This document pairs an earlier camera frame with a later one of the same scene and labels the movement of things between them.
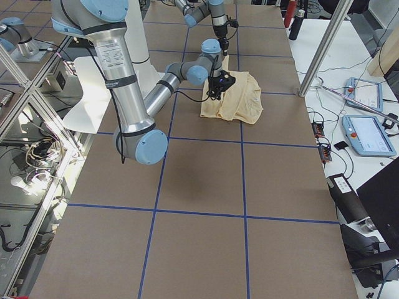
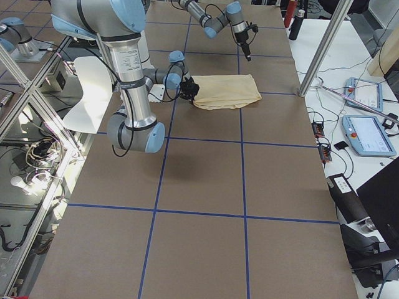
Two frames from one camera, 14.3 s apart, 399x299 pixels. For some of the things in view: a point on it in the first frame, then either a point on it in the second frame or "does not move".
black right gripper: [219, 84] → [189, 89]
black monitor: [380, 195] does not move
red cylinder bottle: [290, 13] does not move
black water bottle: [296, 25] does not move
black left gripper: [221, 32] → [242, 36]
